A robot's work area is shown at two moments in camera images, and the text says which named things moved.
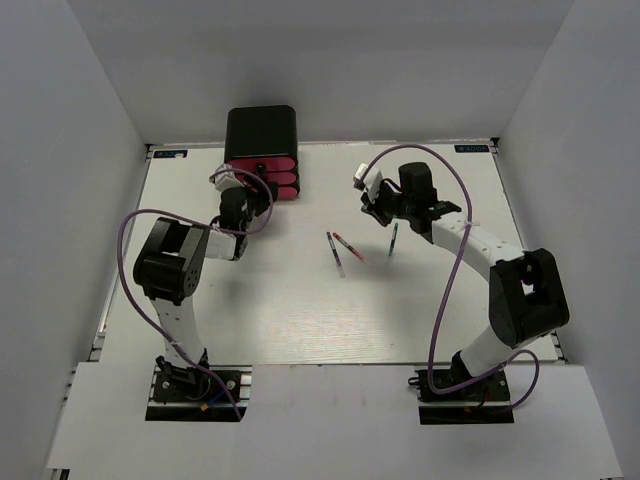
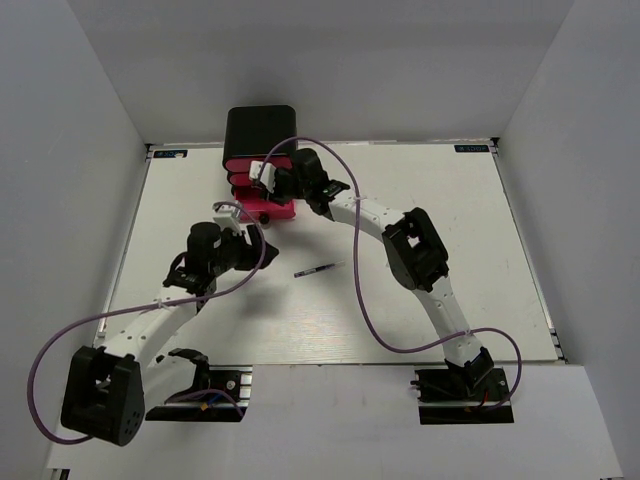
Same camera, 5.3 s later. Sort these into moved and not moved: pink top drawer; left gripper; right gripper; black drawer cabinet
Moved: right gripper; left gripper
Not moved: black drawer cabinet; pink top drawer
